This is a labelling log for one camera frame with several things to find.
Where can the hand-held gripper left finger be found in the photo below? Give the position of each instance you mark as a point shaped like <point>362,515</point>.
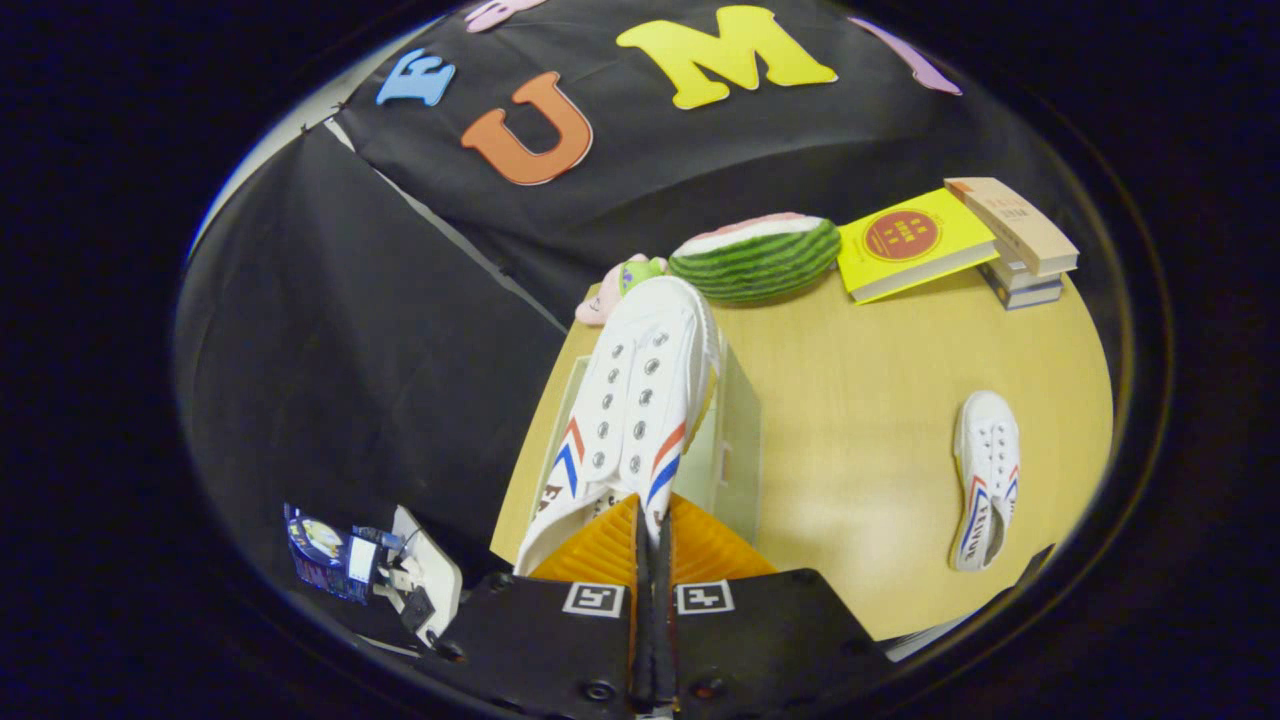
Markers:
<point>640,620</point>

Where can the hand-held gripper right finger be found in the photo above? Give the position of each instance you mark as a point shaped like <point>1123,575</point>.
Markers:
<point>666,620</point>

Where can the cream fabric storage box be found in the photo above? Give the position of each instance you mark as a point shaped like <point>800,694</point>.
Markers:
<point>737,450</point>

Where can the white striped canvas shoe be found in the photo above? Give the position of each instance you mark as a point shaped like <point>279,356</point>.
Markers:
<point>985,450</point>
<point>640,380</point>

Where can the blue printed packet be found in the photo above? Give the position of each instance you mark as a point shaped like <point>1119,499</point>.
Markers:
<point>325,555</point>

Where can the pink star plush toy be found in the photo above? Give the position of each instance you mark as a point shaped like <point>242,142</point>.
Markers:
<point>600,300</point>

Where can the watermelon slice plush toy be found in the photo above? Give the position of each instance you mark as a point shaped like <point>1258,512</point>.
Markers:
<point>760,260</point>

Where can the yellow book with red circle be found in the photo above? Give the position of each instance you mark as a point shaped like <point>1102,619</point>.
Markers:
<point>910,240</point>

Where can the blue-grey book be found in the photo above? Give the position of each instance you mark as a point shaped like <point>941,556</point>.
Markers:
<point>1025,297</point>

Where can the white book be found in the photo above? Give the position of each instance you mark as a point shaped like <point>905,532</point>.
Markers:
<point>1020,278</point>

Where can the tan paperback book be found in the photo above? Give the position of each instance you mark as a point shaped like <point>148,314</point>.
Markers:
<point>1015,225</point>

